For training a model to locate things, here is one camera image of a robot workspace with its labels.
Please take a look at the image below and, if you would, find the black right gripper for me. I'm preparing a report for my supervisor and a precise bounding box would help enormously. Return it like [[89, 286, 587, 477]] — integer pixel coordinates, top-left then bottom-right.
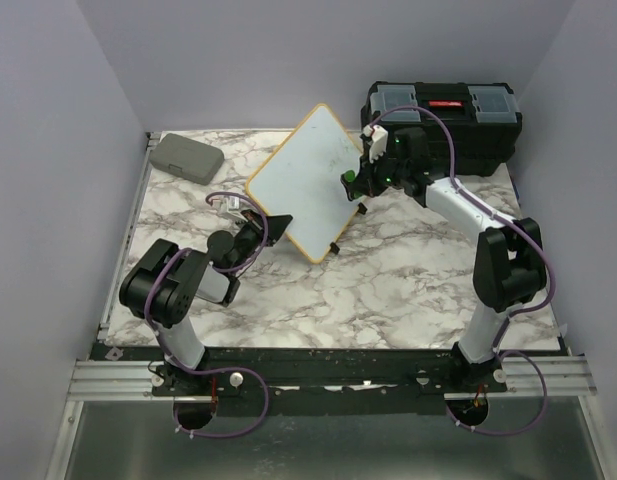
[[350, 148, 409, 199]]

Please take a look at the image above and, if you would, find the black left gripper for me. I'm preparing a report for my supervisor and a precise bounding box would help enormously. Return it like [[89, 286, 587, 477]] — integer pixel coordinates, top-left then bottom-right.
[[229, 209, 293, 276]]

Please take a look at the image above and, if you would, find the green whiteboard eraser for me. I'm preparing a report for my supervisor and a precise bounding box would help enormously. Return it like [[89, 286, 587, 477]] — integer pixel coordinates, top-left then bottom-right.
[[340, 170, 356, 185]]

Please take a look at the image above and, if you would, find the yellow framed whiteboard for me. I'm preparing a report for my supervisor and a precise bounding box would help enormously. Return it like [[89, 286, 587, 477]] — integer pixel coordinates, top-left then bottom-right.
[[245, 104, 361, 264]]

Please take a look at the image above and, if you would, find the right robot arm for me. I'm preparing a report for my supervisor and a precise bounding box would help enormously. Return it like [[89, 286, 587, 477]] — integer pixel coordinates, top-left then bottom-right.
[[341, 125, 547, 392]]

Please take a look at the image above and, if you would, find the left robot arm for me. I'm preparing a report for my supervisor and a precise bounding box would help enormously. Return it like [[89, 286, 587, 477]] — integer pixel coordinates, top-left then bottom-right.
[[119, 210, 293, 395]]

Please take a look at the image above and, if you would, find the grey plastic case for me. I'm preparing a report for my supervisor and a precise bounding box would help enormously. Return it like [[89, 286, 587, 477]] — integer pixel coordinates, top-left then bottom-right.
[[149, 133, 225, 186]]

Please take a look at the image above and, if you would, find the black plastic toolbox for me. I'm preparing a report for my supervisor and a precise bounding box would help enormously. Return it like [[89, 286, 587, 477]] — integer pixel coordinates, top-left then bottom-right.
[[360, 81, 523, 177]]

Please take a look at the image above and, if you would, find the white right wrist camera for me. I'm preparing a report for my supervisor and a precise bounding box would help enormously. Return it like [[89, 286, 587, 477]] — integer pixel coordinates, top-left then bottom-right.
[[361, 124, 389, 163]]

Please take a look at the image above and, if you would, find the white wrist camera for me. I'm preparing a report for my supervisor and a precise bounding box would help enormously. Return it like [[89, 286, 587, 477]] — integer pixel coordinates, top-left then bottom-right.
[[219, 196, 242, 219], [361, 124, 389, 163]]

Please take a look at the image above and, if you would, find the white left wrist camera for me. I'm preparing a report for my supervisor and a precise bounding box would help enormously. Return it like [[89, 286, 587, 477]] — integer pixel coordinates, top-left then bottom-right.
[[219, 196, 242, 219]]

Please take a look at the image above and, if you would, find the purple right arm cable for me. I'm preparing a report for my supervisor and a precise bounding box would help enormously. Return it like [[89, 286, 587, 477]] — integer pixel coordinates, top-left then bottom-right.
[[362, 106, 557, 435]]

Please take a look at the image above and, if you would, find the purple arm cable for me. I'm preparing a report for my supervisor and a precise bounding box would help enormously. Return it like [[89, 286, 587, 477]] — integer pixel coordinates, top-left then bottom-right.
[[143, 192, 272, 440], [362, 106, 557, 435]]

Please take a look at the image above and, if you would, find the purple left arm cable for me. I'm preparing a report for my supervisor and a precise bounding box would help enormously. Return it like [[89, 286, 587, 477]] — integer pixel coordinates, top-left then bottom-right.
[[143, 192, 272, 440]]

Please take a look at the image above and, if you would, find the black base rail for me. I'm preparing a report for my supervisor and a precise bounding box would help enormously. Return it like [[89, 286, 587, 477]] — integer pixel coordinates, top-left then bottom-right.
[[90, 344, 519, 419]]

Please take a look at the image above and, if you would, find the aluminium frame rail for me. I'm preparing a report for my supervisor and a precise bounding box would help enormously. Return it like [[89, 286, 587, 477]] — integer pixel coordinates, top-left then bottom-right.
[[46, 159, 152, 479]]

